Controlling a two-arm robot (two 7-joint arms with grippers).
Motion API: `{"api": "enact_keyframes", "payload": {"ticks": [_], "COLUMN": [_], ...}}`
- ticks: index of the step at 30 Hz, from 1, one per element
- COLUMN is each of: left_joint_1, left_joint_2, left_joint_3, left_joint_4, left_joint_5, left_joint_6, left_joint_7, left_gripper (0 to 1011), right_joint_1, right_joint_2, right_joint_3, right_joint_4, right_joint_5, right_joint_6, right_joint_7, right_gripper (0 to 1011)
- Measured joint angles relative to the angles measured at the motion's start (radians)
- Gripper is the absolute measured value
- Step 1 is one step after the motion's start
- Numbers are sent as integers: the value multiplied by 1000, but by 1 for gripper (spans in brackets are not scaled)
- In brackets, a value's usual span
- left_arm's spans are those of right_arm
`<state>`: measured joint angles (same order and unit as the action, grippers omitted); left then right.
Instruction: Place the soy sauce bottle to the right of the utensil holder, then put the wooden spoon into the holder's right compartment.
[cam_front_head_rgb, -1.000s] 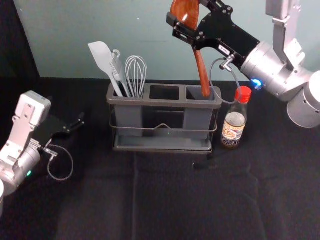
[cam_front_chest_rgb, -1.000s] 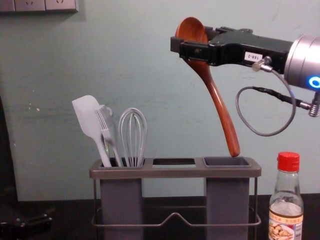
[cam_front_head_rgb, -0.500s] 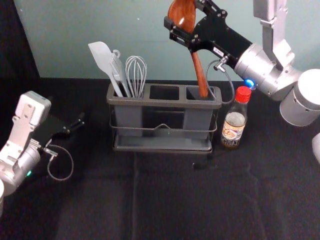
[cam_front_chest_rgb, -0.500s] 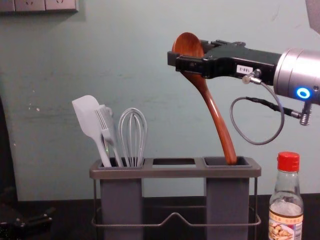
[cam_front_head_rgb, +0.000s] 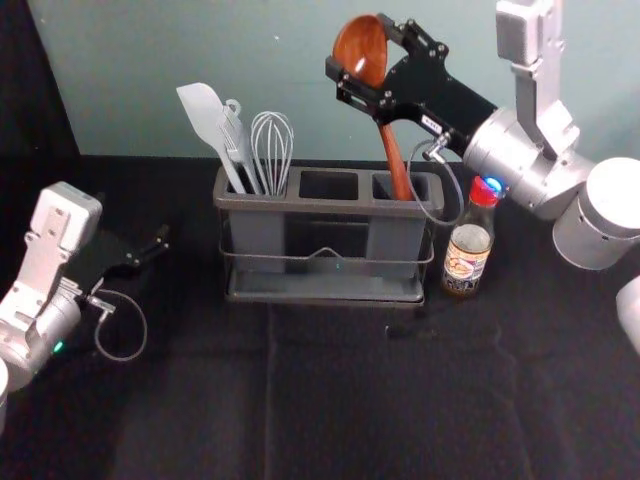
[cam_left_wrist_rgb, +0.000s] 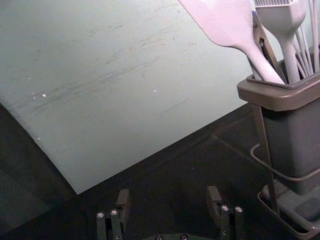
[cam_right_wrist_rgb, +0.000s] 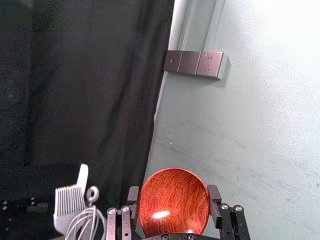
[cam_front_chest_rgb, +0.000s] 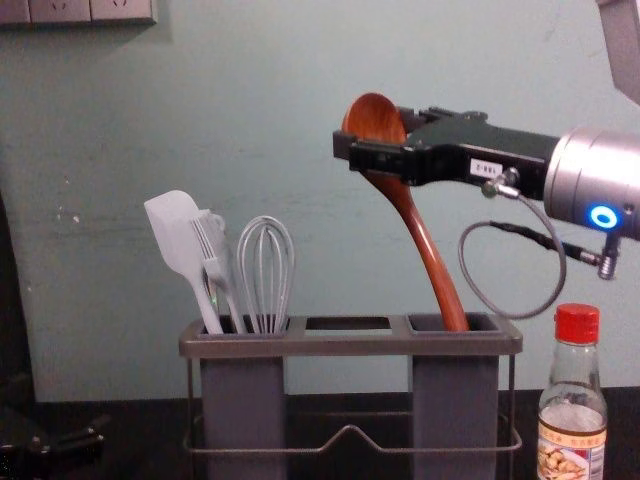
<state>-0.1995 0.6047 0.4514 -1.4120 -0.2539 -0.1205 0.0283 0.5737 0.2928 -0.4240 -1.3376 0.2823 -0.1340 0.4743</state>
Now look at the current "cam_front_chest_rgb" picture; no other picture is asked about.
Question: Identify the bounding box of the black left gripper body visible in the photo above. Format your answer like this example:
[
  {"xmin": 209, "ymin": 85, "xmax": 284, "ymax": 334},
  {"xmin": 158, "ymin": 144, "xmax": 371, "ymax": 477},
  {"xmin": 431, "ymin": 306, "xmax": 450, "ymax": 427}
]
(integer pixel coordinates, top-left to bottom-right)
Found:
[{"xmin": 0, "ymin": 374, "xmax": 57, "ymax": 480}]

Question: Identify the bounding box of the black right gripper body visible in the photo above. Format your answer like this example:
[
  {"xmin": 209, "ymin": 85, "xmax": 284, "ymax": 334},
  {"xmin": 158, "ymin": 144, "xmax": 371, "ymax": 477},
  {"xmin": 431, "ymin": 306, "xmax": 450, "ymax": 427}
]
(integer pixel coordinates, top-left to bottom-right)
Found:
[{"xmin": 402, "ymin": 106, "xmax": 560, "ymax": 202}]

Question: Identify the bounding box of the brown wooden spoon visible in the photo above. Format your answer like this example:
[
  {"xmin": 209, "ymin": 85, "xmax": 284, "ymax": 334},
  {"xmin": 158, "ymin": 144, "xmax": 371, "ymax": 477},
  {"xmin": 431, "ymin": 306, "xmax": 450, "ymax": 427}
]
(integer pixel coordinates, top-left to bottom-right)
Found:
[{"xmin": 341, "ymin": 92, "xmax": 471, "ymax": 333}]

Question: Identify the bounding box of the black table cloth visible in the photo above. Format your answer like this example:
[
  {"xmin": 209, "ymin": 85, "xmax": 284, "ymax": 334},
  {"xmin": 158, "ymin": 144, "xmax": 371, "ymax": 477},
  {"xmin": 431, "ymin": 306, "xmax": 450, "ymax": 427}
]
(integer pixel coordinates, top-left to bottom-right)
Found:
[{"xmin": 0, "ymin": 386, "xmax": 640, "ymax": 480}]

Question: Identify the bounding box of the pale clear plastic utensil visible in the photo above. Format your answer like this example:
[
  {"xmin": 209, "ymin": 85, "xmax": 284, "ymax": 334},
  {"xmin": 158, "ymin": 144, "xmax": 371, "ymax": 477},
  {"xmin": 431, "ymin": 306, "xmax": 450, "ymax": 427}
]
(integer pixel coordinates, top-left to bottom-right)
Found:
[{"xmin": 205, "ymin": 210, "xmax": 227, "ymax": 251}]

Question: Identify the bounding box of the silver metal fork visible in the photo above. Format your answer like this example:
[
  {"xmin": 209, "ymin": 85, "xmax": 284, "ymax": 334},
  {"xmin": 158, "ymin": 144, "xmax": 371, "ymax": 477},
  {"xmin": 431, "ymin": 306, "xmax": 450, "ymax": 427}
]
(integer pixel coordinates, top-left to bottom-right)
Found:
[{"xmin": 188, "ymin": 210, "xmax": 247, "ymax": 335}]

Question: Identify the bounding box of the grey plastic rack insert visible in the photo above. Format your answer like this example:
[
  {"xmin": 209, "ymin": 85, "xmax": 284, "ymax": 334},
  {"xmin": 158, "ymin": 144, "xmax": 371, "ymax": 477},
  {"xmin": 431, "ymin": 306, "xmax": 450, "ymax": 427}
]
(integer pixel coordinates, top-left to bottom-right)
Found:
[
  {"xmin": 198, "ymin": 314, "xmax": 287, "ymax": 480},
  {"xmin": 407, "ymin": 312, "xmax": 502, "ymax": 480}
]

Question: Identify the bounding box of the grey steel-bar utensil rack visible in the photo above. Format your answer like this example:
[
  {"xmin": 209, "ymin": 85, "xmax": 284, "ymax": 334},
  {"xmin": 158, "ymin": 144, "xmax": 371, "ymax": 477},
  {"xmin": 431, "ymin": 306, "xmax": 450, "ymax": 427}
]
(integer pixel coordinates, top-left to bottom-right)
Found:
[{"xmin": 178, "ymin": 312, "xmax": 524, "ymax": 480}]

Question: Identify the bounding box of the white silicone spatula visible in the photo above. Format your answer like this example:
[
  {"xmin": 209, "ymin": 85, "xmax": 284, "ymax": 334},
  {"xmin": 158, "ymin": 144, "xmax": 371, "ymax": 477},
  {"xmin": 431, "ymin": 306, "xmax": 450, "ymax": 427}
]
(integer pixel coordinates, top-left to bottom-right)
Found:
[{"xmin": 143, "ymin": 189, "xmax": 225, "ymax": 335}]

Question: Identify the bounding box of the clear bottle with red cap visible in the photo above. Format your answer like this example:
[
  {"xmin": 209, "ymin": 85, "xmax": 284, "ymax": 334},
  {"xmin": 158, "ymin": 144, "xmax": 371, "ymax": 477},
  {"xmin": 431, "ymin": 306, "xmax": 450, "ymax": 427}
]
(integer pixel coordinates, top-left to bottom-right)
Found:
[{"xmin": 536, "ymin": 302, "xmax": 609, "ymax": 480}]

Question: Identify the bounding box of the thin grey gripper cable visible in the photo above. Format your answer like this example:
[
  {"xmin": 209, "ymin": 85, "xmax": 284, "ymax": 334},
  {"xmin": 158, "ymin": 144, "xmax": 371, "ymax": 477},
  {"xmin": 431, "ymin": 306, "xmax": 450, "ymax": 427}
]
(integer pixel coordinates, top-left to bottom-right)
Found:
[{"xmin": 458, "ymin": 168, "xmax": 622, "ymax": 321}]

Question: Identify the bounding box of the silver wire whisk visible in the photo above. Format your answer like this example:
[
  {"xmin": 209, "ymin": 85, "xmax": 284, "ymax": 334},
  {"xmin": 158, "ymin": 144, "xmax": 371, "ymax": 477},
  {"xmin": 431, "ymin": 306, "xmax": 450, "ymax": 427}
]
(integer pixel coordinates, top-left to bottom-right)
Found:
[{"xmin": 236, "ymin": 215, "xmax": 297, "ymax": 335}]

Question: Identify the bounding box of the white wall socket plate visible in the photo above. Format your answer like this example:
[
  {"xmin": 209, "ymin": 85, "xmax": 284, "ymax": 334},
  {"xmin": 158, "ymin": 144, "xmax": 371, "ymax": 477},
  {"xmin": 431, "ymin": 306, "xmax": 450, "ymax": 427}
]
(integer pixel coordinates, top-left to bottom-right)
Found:
[
  {"xmin": 29, "ymin": 0, "xmax": 93, "ymax": 24},
  {"xmin": 90, "ymin": 0, "xmax": 154, "ymax": 22},
  {"xmin": 0, "ymin": 0, "xmax": 32, "ymax": 25}
]

